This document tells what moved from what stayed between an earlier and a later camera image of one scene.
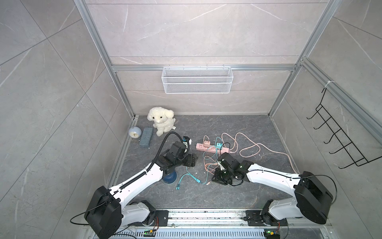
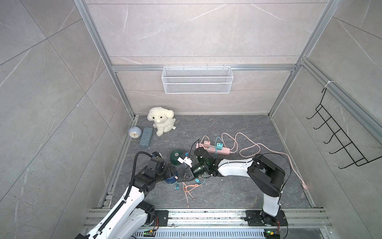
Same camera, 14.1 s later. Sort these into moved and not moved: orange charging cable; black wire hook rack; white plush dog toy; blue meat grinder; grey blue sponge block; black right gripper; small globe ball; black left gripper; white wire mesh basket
Moved: orange charging cable; black right gripper; black left gripper
Not moved: small globe ball; black wire hook rack; white plush dog toy; white wire mesh basket; grey blue sponge block; blue meat grinder
